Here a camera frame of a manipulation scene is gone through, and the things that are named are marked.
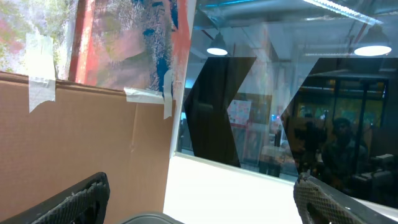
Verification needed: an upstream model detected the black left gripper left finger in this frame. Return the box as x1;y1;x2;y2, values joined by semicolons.
2;172;110;224

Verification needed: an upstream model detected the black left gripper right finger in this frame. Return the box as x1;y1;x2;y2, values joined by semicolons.
294;172;397;224

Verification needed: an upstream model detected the grey plastic mesh basket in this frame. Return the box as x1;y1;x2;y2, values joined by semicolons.
119;212;183;224

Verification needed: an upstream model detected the brown cardboard sheet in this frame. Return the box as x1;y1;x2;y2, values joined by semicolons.
1;73;173;223

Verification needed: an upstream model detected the glass window pane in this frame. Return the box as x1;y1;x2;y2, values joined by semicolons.
177;0;397;208

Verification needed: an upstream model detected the white tape strip right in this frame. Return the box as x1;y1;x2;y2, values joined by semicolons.
124;70;173;119

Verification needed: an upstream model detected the white tape strip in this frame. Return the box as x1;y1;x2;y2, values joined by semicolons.
25;33;56;113
124;70;173;119

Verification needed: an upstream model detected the white tape strip left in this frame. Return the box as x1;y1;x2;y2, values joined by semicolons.
25;33;56;113

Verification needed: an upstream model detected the painted canvas panel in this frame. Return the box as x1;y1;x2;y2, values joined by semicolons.
0;0;197;94

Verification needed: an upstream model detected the right pendant lamp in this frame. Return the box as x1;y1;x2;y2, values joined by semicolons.
354;25;392;57

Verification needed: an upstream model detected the pendant lamp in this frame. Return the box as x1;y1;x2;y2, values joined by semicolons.
354;25;392;57
206;32;228;56

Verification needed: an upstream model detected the left pendant lamp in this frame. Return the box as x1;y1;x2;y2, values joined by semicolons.
206;32;228;56

